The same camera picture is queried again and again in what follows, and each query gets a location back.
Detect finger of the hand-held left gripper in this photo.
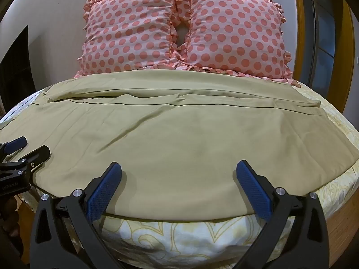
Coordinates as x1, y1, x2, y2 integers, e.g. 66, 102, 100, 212
0, 136, 28, 157
0, 145, 51, 178

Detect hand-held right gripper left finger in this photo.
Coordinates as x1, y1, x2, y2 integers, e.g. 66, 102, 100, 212
29, 162, 123, 269

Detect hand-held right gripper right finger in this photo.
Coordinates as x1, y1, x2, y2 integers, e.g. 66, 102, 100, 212
236, 160, 329, 269

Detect khaki pants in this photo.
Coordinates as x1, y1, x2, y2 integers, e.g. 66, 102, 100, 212
0, 70, 359, 219

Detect dark cabinet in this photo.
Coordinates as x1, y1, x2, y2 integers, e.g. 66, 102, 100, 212
0, 25, 35, 110

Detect yellow patterned bed sheet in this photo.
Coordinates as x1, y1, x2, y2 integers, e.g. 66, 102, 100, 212
0, 74, 359, 269

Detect pink polka dot pillow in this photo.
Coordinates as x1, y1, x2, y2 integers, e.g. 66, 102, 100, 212
73, 0, 186, 79
173, 0, 294, 80

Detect yellow wooden door frame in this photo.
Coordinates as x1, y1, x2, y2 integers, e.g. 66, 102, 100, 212
293, 0, 356, 113

